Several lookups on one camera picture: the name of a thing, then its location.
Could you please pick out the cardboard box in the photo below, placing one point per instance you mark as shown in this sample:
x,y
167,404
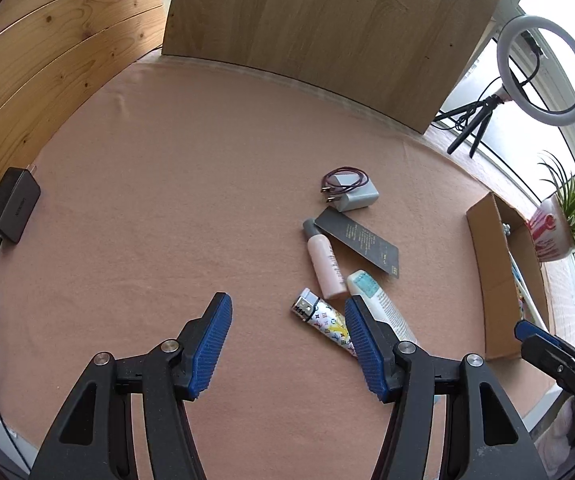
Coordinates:
x,y
500,238

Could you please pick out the black tripod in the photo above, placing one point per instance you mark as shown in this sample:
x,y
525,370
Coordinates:
x,y
473,118

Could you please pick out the red white flower pot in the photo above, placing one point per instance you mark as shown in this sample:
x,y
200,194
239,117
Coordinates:
x,y
550,230

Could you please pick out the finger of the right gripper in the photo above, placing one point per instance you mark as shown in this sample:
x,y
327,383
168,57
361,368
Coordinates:
x,y
529,334

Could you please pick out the white lotion bottle blue cap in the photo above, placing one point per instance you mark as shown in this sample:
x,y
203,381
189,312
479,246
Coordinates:
x,y
382,308

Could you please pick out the black printed card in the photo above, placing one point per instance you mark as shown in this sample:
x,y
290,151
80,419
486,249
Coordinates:
x,y
370,246

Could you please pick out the wooden headboard panel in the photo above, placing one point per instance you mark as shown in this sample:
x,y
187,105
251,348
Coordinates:
x,y
399,57

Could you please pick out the black power adapter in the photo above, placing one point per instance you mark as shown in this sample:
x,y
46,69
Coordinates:
x,y
19,194

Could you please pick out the white dotted tissue pack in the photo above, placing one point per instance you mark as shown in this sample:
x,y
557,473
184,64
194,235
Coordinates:
x,y
526,305

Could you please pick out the colourful patterned lighter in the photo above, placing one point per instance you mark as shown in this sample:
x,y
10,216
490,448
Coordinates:
x,y
317,313

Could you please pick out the grey ball neck massager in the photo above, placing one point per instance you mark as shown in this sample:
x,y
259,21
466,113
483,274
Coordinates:
x,y
540,322

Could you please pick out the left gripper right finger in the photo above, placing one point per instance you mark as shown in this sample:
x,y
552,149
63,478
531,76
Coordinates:
x,y
375,343

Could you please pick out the white charger plug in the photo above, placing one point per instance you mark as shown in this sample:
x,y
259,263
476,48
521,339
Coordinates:
x,y
349,191

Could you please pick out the pink bottle grey cap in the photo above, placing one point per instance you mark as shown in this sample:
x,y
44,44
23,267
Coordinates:
x,y
329,276

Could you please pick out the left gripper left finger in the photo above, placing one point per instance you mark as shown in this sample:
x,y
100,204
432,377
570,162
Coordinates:
x,y
201,341

